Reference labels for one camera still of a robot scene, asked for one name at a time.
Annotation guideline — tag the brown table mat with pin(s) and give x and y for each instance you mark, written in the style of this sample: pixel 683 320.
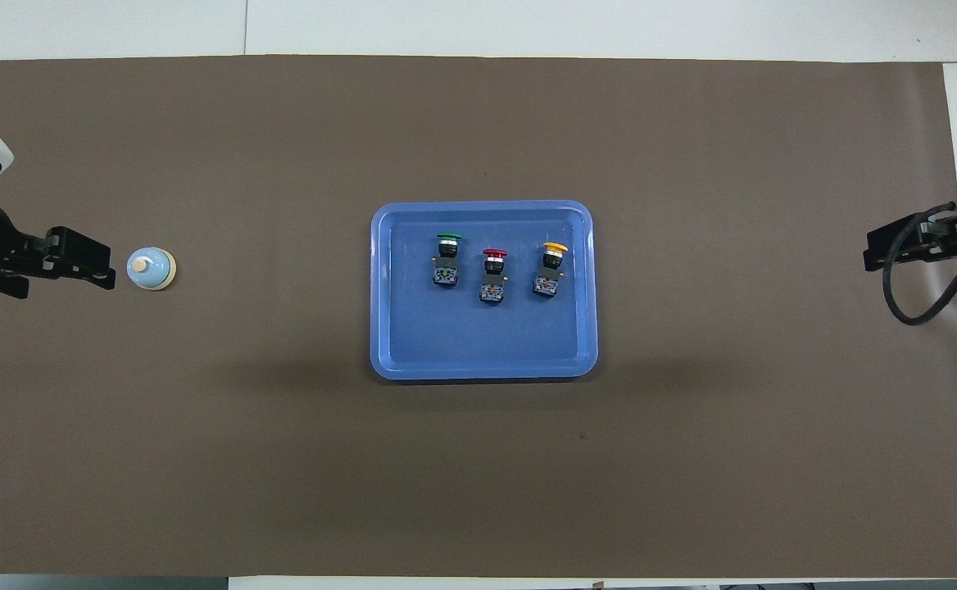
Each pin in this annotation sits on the brown table mat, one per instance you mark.
pixel 282 459

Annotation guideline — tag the red push button switch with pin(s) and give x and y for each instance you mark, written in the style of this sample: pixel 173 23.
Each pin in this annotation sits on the red push button switch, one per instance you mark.
pixel 492 287

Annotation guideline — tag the blue plastic tray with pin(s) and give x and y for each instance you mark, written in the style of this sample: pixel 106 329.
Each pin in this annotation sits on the blue plastic tray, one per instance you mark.
pixel 487 344

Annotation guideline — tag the yellow push button switch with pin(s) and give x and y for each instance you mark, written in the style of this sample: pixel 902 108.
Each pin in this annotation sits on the yellow push button switch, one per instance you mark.
pixel 548 279

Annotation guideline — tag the green push button switch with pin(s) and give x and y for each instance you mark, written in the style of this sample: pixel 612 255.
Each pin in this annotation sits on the green push button switch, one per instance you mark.
pixel 446 270

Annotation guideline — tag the light blue call bell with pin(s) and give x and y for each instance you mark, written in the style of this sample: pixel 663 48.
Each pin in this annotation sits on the light blue call bell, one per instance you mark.
pixel 151 269

